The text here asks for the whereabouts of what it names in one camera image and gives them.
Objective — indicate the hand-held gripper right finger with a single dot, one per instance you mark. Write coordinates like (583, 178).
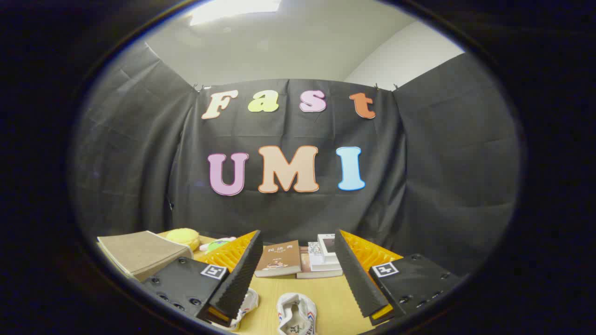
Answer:
(356, 279)

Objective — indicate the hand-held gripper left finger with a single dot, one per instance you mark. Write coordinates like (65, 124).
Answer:
(242, 279)

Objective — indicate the white canvas shoe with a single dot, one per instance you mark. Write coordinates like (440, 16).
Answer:
(247, 304)
(296, 316)

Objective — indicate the brown storage box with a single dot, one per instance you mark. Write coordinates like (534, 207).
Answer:
(139, 253)

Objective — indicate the white patterned book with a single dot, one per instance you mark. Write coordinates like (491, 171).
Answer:
(326, 265)

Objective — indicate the brown cover book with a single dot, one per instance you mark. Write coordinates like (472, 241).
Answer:
(279, 260)

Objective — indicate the green and pink plush toy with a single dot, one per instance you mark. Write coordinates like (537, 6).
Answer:
(215, 244)

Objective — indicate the large brown book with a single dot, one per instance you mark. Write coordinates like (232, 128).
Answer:
(305, 266)

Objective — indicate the yellow plush toy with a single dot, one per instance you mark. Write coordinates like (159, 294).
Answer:
(184, 237)

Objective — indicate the ceiling light panel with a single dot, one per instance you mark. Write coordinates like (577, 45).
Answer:
(233, 10)

